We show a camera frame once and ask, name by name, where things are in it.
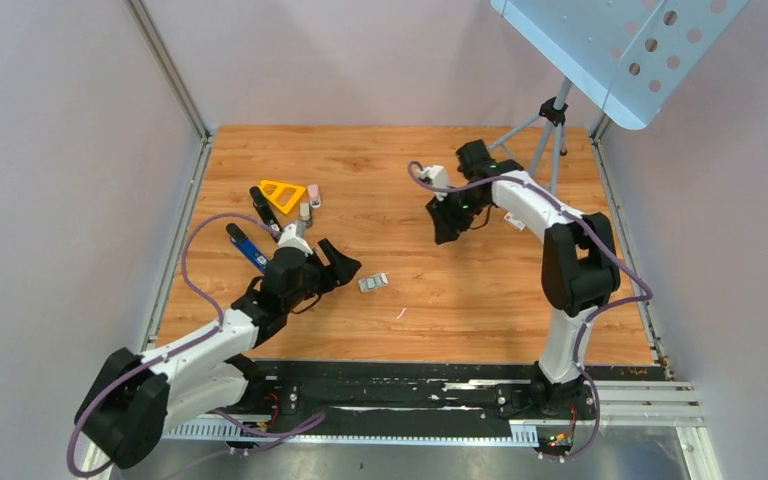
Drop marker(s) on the yellow plastic triangle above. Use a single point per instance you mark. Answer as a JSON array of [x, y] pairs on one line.
[[283, 196]]

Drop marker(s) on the aluminium frame post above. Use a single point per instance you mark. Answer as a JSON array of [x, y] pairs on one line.
[[163, 57]]

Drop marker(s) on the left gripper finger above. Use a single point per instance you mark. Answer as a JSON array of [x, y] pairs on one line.
[[344, 269], [330, 252]]

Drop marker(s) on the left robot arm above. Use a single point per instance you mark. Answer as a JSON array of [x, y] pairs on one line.
[[136, 398]]

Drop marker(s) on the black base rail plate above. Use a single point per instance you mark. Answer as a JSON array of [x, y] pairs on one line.
[[408, 400]]

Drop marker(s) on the grey white stapler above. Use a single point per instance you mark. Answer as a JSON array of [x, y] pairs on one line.
[[306, 214]]

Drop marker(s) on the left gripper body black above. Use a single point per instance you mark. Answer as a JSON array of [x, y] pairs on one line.
[[317, 278]]

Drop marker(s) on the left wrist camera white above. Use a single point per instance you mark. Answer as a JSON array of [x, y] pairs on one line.
[[293, 236]]

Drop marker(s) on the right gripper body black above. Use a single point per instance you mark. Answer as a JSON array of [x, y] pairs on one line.
[[463, 206]]

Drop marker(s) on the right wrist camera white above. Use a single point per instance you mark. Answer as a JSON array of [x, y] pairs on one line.
[[435, 178]]

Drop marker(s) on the light blue music stand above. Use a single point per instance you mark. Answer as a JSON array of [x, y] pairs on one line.
[[627, 57]]

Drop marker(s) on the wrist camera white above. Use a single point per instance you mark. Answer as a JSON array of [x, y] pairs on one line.
[[435, 178], [293, 236]]

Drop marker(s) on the pink stapler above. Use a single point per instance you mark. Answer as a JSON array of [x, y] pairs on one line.
[[314, 196]]

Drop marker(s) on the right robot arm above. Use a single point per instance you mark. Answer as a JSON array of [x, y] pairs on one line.
[[579, 270]]

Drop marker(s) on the small white staple box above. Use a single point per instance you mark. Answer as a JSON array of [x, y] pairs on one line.
[[514, 222]]

